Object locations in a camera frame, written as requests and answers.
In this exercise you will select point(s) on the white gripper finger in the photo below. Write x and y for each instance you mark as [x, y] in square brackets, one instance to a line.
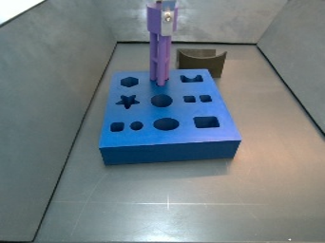
[167, 16]

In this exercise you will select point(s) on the purple three prong object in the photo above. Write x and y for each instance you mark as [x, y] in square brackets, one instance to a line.
[159, 43]

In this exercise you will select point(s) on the blue foam shape board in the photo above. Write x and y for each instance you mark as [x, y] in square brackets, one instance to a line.
[166, 123]

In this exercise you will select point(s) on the black curved holder stand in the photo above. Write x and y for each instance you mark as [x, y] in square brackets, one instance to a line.
[195, 58]

